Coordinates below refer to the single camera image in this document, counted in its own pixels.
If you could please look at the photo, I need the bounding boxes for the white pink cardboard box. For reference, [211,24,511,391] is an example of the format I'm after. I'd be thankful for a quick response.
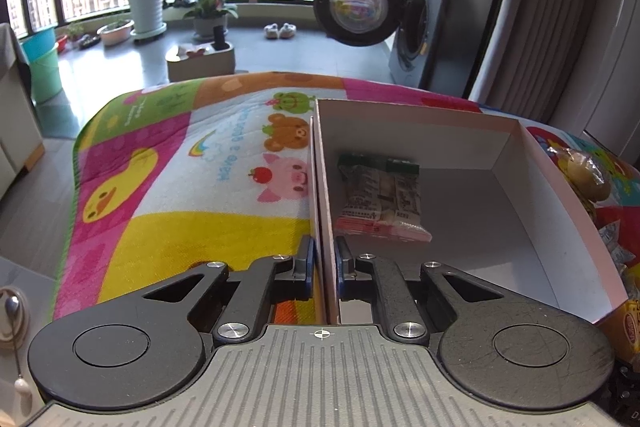
[310,100,627,323]

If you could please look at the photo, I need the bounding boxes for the metal spoon on dish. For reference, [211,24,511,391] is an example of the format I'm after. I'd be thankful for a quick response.
[1,286,34,421]

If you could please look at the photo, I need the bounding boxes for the pile of colourful snack packets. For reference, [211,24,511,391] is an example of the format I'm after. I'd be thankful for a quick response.
[579,200,640,363]

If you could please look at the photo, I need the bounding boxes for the bread bun in wrapper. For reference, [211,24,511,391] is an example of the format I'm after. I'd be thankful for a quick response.
[547,144,612,203]

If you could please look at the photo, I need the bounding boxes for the colourful cartoon play mat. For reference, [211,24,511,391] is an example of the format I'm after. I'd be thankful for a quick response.
[53,73,639,324]

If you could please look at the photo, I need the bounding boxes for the green pink snack packet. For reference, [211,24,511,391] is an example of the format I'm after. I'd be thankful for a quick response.
[334,153,432,243]

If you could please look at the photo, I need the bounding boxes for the beige cabinet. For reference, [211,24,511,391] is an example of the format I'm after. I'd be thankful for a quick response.
[0,23,44,196]

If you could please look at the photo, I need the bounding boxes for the cream tissue box organiser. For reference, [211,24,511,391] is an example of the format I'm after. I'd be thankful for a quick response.
[165,34,236,83]

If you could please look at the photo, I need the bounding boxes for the teal plastic bucket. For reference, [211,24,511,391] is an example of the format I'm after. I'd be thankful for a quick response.
[21,26,62,104]

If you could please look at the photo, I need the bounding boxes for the shallow white planter bowl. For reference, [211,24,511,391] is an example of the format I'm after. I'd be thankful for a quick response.
[96,19,134,47]

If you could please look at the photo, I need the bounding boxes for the white slippers pair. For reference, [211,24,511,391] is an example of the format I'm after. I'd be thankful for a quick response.
[264,23,297,40]

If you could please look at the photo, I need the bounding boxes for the white ribbed plant pot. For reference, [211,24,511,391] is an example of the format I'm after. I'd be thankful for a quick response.
[128,0,167,40]

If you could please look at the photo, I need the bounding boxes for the grey curtain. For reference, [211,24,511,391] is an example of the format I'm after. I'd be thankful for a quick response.
[469,0,612,122]

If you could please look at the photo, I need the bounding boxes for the purple orchid in pot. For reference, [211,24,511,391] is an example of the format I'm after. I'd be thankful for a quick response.
[184,0,239,39]

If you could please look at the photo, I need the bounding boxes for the round black washer door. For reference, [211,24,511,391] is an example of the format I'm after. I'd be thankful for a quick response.
[314,0,405,47]

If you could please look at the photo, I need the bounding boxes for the grey washing machine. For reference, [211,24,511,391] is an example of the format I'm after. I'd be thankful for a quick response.
[388,0,450,89]

